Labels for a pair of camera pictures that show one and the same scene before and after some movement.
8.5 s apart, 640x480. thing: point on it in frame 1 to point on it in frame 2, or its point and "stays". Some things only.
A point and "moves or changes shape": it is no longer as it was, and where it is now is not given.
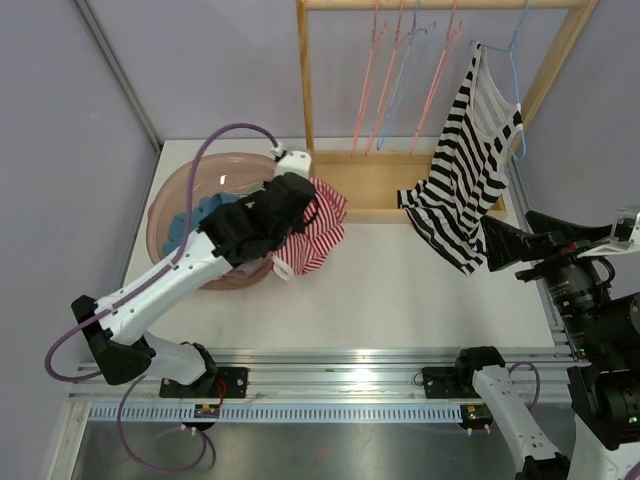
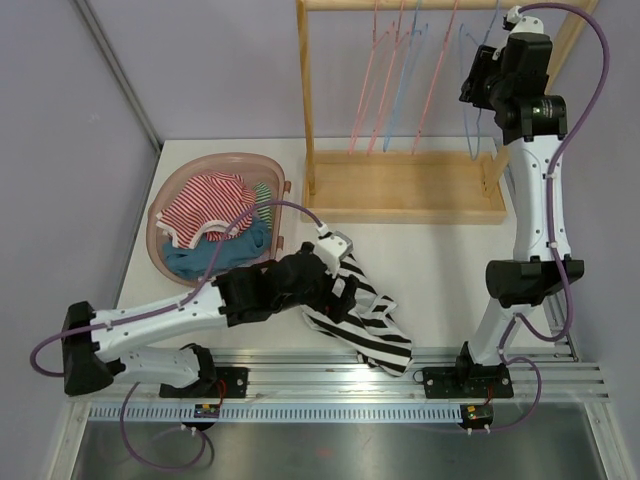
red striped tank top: x=324 y=217 to x=206 y=204
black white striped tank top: x=447 y=208 to x=370 y=329
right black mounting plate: x=443 y=382 stays
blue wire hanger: x=514 y=41 moves or changes shape
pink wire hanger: x=376 y=43 stays
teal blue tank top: x=179 y=226 moves or changes shape
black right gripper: x=507 y=244 to x=483 y=64
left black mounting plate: x=220 y=382 stays
